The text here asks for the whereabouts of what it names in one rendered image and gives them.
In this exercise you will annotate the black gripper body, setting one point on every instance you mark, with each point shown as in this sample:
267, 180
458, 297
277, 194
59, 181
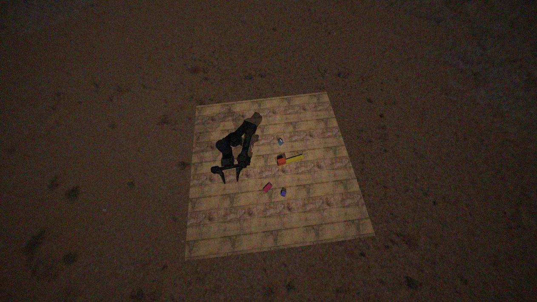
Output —
241, 164

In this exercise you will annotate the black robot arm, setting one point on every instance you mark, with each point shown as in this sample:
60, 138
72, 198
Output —
233, 139

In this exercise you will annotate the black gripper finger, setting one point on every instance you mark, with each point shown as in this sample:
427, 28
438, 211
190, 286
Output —
222, 175
238, 169

